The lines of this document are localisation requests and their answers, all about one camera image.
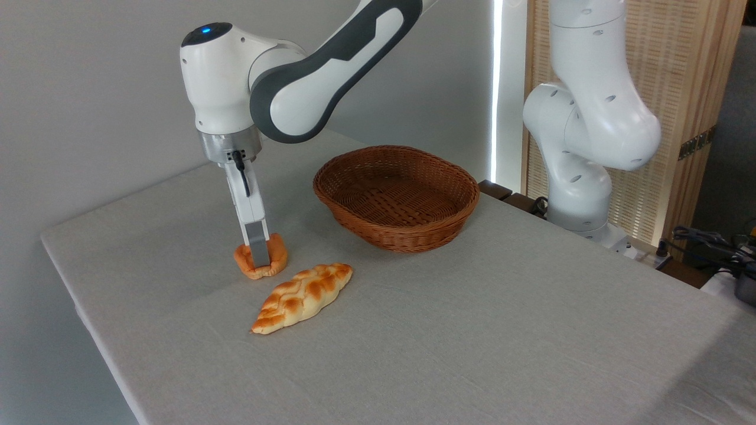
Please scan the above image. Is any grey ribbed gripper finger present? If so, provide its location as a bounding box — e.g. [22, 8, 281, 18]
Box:
[243, 219, 272, 268]

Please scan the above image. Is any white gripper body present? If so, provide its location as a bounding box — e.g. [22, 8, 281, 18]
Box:
[223, 159, 270, 225]

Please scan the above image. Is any round orange bun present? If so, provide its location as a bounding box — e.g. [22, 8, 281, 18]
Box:
[233, 233, 289, 280]

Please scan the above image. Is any long braided bread loaf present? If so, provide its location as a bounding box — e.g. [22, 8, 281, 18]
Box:
[250, 263, 354, 335]

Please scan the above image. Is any brown wicker basket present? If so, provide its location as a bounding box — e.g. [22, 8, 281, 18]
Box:
[313, 145, 480, 254]

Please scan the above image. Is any grey tablecloth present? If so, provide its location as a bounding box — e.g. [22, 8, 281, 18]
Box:
[40, 127, 756, 425]

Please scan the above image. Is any wooden slatted folding screen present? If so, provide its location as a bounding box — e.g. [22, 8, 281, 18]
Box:
[523, 0, 748, 260]

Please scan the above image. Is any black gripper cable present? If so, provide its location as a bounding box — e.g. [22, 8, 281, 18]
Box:
[232, 150, 252, 198]

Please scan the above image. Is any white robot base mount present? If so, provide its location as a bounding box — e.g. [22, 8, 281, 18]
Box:
[582, 224, 657, 261]

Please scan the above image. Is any black cable bundle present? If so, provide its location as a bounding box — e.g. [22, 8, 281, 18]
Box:
[657, 225, 756, 278]

